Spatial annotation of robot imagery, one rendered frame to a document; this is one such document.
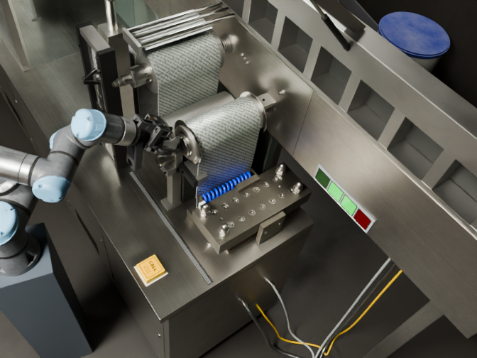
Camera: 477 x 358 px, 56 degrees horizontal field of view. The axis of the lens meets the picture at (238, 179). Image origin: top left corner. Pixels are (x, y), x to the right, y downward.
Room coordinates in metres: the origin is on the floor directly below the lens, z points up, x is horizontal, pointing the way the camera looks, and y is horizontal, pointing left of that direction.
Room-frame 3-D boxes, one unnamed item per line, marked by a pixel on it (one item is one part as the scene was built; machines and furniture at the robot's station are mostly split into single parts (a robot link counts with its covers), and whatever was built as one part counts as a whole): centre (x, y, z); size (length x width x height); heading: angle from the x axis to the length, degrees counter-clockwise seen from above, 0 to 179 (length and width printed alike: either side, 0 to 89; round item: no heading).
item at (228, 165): (0.94, 0.05, 1.11); 0.23 x 0.01 x 0.18; 135
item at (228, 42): (1.28, 0.14, 1.33); 0.07 x 0.07 x 0.07; 45
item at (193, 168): (0.88, 0.15, 1.13); 0.09 x 0.06 x 0.03; 45
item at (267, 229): (0.83, -0.14, 0.96); 0.10 x 0.03 x 0.11; 135
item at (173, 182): (0.90, 0.23, 1.05); 0.06 x 0.05 x 0.31; 135
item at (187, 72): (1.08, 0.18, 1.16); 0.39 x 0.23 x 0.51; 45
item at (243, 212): (0.89, -0.07, 1.00); 0.40 x 0.16 x 0.06; 135
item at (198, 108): (1.07, 0.17, 1.17); 0.26 x 0.12 x 0.12; 135
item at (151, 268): (0.62, 0.23, 0.91); 0.07 x 0.07 x 0.02; 45
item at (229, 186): (0.93, 0.03, 1.03); 0.21 x 0.04 x 0.03; 135
